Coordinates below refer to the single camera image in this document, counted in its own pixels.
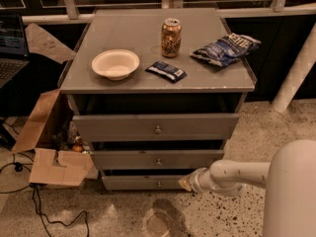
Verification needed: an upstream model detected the small orange figurine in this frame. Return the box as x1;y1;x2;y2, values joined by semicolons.
72;136;83;152

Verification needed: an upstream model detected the open cardboard box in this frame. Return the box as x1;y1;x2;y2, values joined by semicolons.
13;23;98;187

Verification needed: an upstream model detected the grey drawer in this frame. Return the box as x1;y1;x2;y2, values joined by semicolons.
73;114;239;142
91;149;224;170
102;175;182;191

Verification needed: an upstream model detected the black laptop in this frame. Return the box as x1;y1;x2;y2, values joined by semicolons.
0;12;30;88

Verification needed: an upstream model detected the grey bottom drawer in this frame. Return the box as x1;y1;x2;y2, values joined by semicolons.
102;175;182;191

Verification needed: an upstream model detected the white metal railing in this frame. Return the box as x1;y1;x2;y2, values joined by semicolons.
0;0;316;114

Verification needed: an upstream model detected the grey middle drawer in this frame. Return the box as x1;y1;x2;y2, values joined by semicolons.
91;149;224;170

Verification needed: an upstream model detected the white paper bowl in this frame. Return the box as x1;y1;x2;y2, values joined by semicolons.
92;49;140;80

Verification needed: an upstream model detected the black cable on floor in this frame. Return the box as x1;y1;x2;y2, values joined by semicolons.
0;120;91;237

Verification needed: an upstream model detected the gold soda can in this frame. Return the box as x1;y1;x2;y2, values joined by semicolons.
161;18;182;58

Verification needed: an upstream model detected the small dark blue packet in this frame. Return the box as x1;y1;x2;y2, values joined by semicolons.
145;61;187;83

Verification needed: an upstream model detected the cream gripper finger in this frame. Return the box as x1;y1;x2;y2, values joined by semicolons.
179;176;193;192

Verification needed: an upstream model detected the grey top drawer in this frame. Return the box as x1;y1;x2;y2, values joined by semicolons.
73;114;239;142

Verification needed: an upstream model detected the blue chip bag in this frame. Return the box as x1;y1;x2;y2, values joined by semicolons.
191;33;262;68

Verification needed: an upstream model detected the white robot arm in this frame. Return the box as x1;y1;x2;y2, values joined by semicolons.
179;139;316;237

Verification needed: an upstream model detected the grey drawer cabinet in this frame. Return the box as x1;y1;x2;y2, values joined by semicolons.
61;8;256;178

